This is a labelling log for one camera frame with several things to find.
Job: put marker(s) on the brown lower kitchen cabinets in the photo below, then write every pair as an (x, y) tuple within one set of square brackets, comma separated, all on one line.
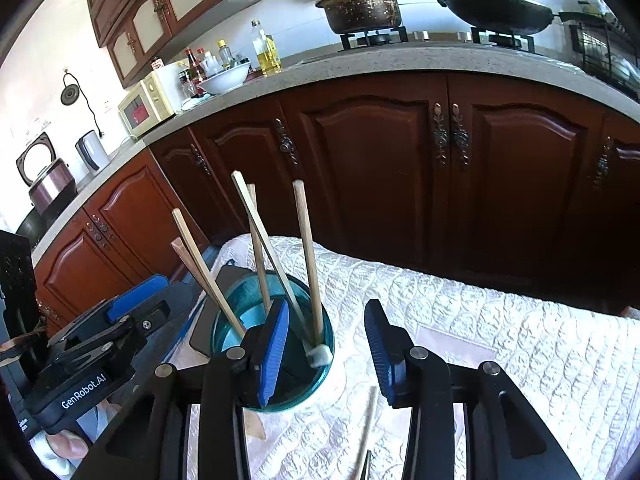
[(375, 170)]

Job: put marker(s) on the open rice cooker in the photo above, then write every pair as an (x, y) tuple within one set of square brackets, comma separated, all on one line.
[(50, 187)]

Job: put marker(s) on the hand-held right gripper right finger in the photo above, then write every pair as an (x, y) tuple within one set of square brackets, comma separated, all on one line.
[(385, 355)]

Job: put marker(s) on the white teal-rimmed utensil holder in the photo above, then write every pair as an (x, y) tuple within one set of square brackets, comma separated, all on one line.
[(310, 390)]

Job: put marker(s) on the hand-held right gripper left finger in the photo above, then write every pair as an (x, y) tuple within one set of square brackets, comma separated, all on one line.
[(272, 355)]

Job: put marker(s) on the white wall switch panel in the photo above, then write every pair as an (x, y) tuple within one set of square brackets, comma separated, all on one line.
[(35, 127)]

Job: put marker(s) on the white rag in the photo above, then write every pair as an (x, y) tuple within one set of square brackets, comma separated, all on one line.
[(195, 101)]

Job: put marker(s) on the clear white-capped bottle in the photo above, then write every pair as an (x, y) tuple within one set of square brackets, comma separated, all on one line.
[(210, 65)]

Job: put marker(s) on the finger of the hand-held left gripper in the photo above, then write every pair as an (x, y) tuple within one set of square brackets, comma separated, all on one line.
[(150, 317), (135, 297)]

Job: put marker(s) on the brown upper cabinets with panels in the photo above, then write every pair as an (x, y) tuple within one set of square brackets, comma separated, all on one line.
[(150, 10)]

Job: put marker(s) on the person's left hand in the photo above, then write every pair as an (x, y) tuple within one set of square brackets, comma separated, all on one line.
[(65, 447)]

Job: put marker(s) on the grey stone kitchen countertop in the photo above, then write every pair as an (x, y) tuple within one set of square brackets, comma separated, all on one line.
[(350, 62)]

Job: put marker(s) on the large white bowl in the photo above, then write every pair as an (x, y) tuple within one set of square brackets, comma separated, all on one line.
[(225, 80)]

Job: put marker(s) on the stained cooking pot with lid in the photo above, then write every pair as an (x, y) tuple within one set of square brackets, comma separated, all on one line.
[(362, 10)]

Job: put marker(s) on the small clear yellow-capped bottle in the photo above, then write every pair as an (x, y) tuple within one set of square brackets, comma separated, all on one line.
[(226, 57)]

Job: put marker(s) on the gas stove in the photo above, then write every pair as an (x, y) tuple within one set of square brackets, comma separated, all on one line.
[(435, 36)]

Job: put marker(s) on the white electric kettle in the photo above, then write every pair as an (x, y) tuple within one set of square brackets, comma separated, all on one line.
[(92, 152)]

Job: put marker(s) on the cream microwave oven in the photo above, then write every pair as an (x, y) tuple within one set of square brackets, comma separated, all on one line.
[(145, 105)]

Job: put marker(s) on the white quilted table cloth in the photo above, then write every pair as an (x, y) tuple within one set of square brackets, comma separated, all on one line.
[(475, 335)]

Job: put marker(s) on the yellow cooking oil bottle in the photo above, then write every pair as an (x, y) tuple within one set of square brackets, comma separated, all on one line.
[(267, 55)]

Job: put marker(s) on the black wok with lid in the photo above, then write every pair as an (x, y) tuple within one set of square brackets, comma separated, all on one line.
[(500, 10)]

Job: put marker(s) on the white ceramic soup spoon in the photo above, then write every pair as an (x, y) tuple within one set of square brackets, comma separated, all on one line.
[(320, 355)]

